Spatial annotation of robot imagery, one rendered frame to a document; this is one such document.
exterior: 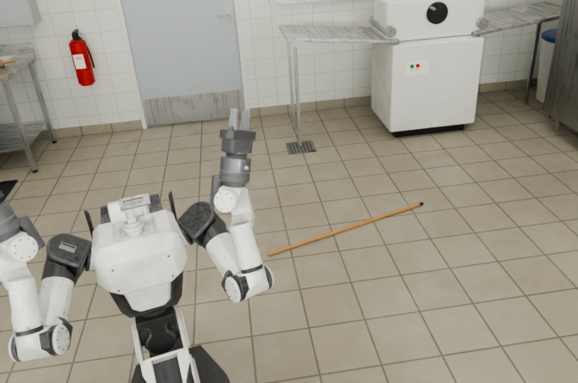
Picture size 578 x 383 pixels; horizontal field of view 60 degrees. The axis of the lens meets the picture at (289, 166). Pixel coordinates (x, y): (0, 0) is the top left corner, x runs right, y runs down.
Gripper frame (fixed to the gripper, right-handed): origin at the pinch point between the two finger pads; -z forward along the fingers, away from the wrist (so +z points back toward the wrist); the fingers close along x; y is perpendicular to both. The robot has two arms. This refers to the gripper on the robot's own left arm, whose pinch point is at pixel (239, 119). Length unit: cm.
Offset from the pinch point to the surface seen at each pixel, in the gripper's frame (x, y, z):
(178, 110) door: -225, 314, 3
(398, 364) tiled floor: -114, -6, 110
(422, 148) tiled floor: -311, 84, 15
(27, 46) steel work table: -102, 380, -43
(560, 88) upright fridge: -372, -4, -46
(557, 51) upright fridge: -368, 1, -77
